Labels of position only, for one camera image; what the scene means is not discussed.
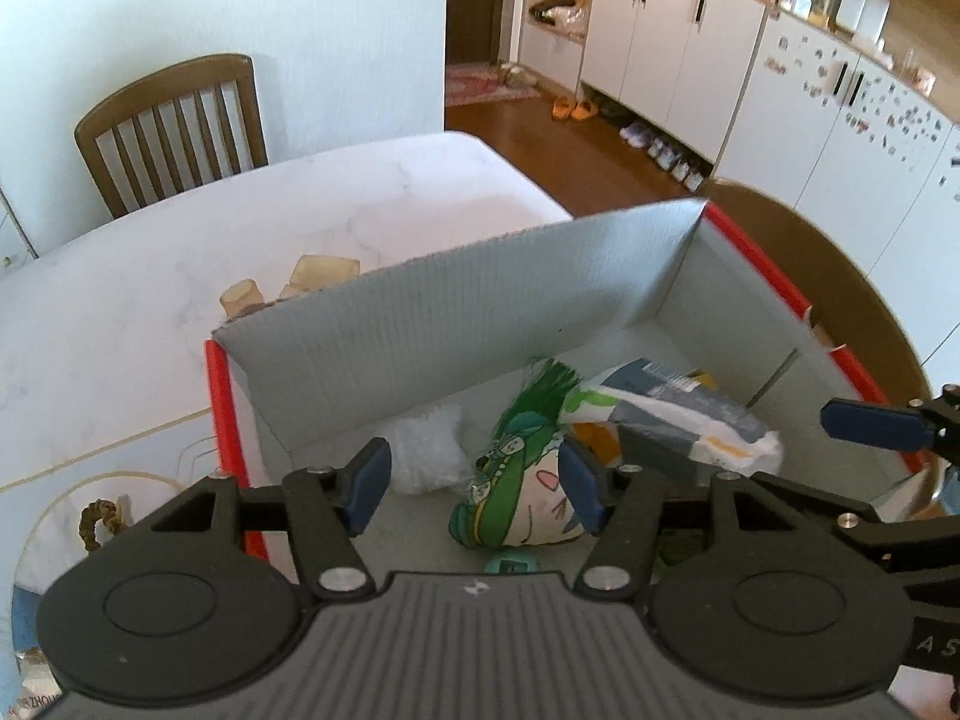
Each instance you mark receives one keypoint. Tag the snack wrapper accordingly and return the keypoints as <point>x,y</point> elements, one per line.
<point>34,682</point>

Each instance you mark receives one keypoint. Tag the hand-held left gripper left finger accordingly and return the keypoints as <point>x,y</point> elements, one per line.
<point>367,491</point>

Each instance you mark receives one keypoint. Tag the green cartoon plush toy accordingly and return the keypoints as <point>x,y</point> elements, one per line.
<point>510,495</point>

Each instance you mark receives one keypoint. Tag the dark brown door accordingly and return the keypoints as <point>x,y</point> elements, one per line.
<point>469,0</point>

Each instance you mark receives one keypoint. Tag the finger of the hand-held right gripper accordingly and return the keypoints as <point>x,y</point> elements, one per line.
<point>870,421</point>
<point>900,540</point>

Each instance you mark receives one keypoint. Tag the crumpled shopping bags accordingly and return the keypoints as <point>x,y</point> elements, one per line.
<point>559,11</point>

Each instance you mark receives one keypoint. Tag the white printed plastic bag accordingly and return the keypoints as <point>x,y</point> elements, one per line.
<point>675,405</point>

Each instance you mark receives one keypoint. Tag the patterned door rug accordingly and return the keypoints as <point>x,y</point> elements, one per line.
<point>484,84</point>

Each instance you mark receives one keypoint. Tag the orange slipper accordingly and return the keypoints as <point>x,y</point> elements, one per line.
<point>586,111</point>
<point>562,106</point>

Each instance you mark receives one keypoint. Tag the small teal gadget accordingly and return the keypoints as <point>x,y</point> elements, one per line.
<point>510,564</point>

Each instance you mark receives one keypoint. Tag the brown wooden slat-back chair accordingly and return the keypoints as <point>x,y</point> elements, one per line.
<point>172,79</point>

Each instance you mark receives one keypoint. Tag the grey slippers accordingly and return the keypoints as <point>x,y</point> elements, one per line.
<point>517,75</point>

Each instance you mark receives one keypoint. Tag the clear plastic wrap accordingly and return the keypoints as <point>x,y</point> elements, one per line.
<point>427,450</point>

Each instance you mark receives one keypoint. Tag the white refrigerator with magnets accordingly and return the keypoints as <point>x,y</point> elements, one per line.
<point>825,135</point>

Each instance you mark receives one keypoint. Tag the white lower cabinet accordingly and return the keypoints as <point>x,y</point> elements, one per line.
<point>660,37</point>

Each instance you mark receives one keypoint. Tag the red cardboard box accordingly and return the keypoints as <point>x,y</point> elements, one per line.
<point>450,315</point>

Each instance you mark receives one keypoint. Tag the white sneakers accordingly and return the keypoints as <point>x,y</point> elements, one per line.
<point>671,157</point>

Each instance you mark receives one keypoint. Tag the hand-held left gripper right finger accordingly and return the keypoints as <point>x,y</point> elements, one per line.
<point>581,487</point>

